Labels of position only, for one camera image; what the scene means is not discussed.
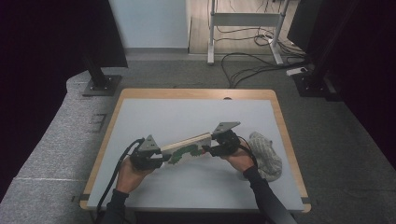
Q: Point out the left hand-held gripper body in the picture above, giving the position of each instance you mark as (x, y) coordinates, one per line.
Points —
(144, 158)

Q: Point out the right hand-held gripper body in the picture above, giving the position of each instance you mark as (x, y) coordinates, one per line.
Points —
(229, 143)

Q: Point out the white caterpillar picture book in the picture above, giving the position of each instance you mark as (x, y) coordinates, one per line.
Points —
(186, 146)

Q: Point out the grey knitted cloth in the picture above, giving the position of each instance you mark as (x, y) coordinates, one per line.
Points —
(266, 155)

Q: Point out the person's right hand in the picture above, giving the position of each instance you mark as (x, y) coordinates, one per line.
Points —
(241, 160)

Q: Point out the person's left hand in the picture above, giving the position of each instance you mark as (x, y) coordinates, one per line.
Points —
(130, 177)

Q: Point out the wooden table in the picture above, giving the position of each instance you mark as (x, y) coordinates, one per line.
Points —
(186, 93)

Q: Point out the black tape strip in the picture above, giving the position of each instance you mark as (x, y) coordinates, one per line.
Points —
(306, 200)
(84, 198)

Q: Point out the white power strip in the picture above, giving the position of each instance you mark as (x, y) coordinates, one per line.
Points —
(294, 72)

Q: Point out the black monitor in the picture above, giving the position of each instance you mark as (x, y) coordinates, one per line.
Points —
(300, 25)

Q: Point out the black curtain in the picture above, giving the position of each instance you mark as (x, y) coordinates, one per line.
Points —
(37, 62)
(367, 62)

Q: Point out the black post with base plate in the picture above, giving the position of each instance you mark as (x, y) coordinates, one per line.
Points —
(311, 84)
(101, 85)

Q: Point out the white metal desk frame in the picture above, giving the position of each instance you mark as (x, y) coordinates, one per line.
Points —
(243, 19)

